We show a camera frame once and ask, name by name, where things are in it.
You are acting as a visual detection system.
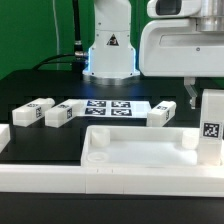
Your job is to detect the white fence bar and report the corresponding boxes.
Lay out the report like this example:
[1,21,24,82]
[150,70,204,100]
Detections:
[0,124,10,153]
[0,165,224,197]

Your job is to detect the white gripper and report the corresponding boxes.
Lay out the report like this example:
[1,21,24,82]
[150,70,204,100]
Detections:
[139,19,224,109]

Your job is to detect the white desk top tray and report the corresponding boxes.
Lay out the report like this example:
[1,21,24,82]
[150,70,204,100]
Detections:
[79,125,224,168]

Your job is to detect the thin white cable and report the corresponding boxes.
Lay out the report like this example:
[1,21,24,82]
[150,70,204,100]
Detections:
[52,0,61,71]

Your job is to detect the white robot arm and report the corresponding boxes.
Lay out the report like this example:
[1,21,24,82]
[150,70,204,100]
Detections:
[83,0,224,107]

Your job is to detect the black thick cable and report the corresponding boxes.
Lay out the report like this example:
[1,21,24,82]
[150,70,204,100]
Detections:
[31,53,88,71]

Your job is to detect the white left fence bar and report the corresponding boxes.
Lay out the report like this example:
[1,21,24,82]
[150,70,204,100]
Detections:
[0,124,10,153]

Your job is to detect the black cable post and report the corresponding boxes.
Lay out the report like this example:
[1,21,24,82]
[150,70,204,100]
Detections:
[72,0,84,80]

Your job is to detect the white front fence bar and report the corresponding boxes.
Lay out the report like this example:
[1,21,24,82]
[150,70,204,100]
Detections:
[0,165,224,197]

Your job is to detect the white marker sheet with tags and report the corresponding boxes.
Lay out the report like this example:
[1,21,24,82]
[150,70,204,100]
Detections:
[78,99,151,118]

